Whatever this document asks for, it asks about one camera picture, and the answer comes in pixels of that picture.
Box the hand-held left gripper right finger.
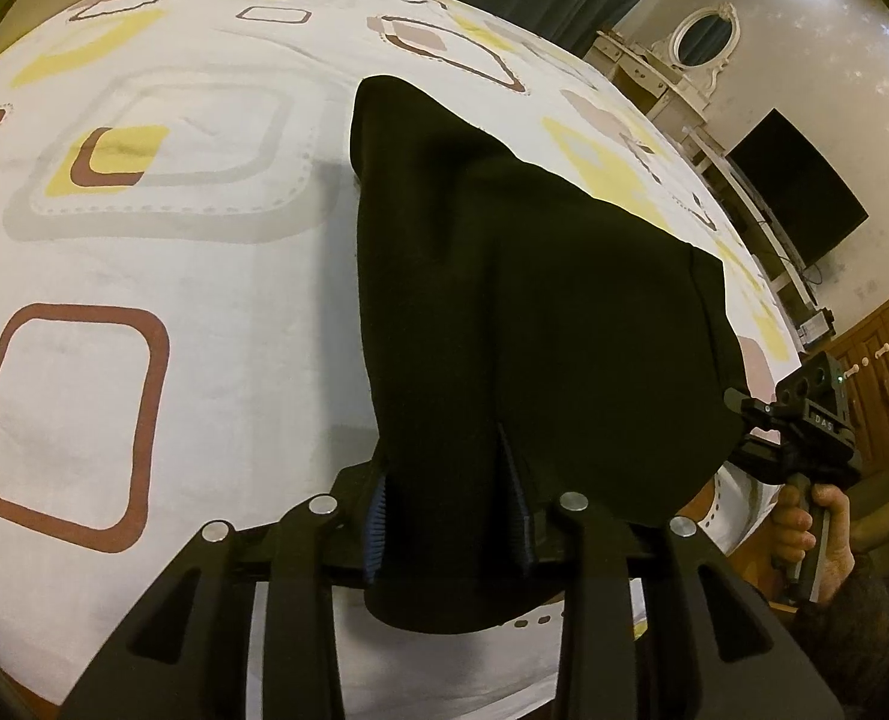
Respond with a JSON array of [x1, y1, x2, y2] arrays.
[[500, 454, 843, 720]]

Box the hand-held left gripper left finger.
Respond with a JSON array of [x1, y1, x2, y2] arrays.
[[61, 476, 394, 720]]

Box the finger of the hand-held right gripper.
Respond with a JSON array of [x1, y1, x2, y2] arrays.
[[728, 435, 798, 485], [723, 386, 789, 430]]

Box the black pants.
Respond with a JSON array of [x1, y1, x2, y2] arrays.
[[348, 75, 755, 635]]

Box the person's right forearm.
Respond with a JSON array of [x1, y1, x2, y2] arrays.
[[788, 553, 889, 720]]

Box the person's right hand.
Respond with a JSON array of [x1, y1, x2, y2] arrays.
[[770, 481, 860, 605]]

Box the brown wooden cabinet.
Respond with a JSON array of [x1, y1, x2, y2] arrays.
[[825, 279, 889, 467]]

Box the small dark electronic box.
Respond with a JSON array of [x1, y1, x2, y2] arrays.
[[795, 309, 837, 350]]

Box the black flat television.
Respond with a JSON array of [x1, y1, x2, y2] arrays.
[[725, 108, 872, 269]]

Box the white television console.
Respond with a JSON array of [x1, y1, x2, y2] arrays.
[[673, 124, 828, 327]]

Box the printed white bed sheet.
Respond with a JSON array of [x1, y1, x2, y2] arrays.
[[0, 0, 807, 720]]

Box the white vanity with oval mirror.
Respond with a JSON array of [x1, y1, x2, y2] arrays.
[[585, 3, 743, 137]]

